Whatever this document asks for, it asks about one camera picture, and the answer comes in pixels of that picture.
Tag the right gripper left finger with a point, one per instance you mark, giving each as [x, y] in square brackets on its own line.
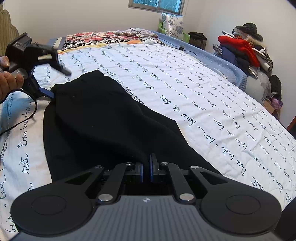
[139, 172]

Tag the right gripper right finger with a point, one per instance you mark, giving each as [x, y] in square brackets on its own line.
[154, 167]

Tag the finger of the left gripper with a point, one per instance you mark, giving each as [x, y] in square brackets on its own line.
[57, 66]
[46, 93]

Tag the black pants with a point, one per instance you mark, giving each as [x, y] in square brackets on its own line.
[93, 121]

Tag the person's left hand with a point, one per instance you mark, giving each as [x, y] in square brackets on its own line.
[8, 83]

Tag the white script-print bedsheet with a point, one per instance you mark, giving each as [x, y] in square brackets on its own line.
[227, 127]

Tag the floral pillow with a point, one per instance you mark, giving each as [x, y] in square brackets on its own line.
[171, 22]

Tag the green plastic chair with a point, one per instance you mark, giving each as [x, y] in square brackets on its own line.
[184, 37]

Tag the black bag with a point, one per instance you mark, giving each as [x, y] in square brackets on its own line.
[198, 40]

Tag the window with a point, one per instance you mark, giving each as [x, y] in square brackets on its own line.
[174, 7]

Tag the pile of clothes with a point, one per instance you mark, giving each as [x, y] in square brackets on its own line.
[244, 48]

